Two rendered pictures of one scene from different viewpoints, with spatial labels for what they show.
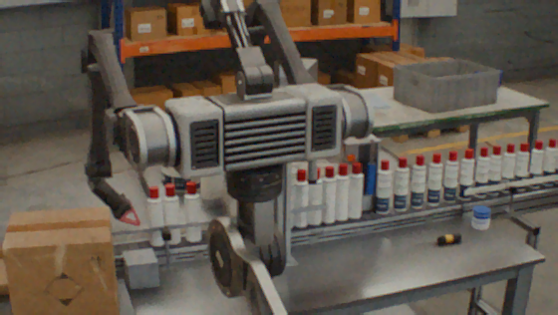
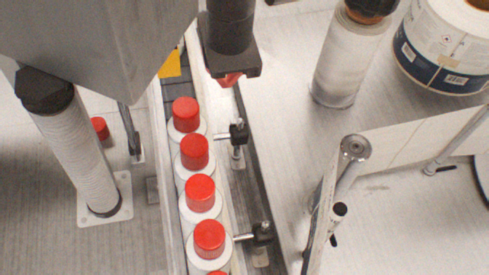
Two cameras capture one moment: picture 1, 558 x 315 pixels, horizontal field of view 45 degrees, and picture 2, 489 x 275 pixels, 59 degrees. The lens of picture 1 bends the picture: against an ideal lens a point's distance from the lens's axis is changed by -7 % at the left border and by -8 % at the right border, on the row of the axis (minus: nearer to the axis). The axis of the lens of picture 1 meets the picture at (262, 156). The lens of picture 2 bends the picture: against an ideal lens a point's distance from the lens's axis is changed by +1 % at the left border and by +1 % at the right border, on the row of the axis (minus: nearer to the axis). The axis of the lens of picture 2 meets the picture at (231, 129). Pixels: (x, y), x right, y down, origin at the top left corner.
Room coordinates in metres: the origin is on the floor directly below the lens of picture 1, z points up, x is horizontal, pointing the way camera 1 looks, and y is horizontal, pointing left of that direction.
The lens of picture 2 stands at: (2.34, -0.32, 1.51)
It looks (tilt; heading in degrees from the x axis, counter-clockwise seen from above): 58 degrees down; 93
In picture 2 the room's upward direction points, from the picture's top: 5 degrees clockwise
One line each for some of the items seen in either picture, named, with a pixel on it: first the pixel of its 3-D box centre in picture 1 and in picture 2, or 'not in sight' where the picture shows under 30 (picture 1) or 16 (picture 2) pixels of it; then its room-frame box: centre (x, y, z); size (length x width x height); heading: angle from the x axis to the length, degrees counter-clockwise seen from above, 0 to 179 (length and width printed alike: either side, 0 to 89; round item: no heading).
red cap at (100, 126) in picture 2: not in sight; (97, 128); (2.08, 0.06, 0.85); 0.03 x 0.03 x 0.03
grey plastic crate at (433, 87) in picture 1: (446, 85); not in sight; (4.31, -1.17, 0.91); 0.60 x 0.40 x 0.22; 118
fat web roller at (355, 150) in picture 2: not in sight; (336, 180); (2.47, -0.04, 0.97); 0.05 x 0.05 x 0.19
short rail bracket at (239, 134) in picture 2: not in sight; (238, 138); (2.33, 0.05, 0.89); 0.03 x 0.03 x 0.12; 19
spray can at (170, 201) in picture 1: (171, 214); not in sight; (2.15, 0.30, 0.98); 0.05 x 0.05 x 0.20
